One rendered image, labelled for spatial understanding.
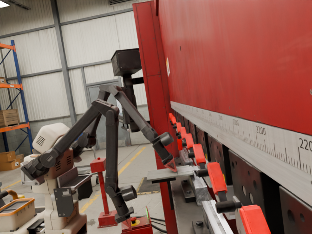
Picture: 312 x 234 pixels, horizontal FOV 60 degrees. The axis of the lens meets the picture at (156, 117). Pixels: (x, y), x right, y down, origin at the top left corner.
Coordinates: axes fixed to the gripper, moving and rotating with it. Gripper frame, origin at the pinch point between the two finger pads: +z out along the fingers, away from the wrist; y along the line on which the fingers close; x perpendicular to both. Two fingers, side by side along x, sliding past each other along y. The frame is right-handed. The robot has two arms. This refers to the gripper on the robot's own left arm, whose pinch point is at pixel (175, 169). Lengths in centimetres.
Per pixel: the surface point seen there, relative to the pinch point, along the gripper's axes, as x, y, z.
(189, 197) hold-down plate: 0.8, -18.3, 12.1
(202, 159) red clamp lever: -17, -93, -20
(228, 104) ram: -26, -114, -31
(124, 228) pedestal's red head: 39.4, -17.1, 5.9
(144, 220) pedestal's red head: 30.0, -11.0, 10.7
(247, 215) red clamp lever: -17, -130, -23
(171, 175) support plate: 3.2, -6.8, -0.1
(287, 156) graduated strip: -23, -133, -27
